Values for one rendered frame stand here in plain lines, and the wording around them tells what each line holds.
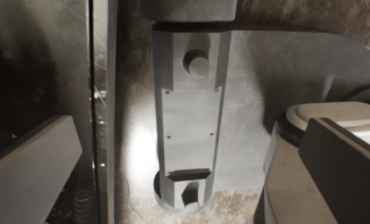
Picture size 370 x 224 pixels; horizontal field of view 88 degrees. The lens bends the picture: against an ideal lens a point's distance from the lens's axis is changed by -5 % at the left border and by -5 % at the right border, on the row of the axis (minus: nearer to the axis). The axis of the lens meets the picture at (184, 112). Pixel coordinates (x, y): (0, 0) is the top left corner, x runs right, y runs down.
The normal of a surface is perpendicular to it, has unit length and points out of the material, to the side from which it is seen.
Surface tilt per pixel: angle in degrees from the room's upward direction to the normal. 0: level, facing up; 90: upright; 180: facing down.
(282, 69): 0
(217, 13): 25
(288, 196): 114
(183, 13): 12
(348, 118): 90
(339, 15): 0
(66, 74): 0
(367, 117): 90
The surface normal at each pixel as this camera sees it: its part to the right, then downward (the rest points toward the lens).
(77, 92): 0.14, 0.48
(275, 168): 0.02, -0.88
